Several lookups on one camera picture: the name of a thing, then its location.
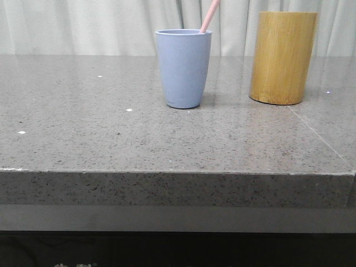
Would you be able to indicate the blue plastic cup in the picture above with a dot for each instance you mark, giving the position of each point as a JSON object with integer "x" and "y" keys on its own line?
{"x": 183, "y": 56}

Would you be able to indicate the pink chopstick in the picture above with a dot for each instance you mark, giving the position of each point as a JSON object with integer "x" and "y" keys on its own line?
{"x": 211, "y": 11}

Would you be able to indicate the bamboo cylindrical holder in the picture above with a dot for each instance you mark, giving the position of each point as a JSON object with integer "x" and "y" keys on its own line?
{"x": 282, "y": 56}

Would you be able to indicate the white curtain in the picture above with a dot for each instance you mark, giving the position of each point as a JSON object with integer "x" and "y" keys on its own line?
{"x": 127, "y": 28}

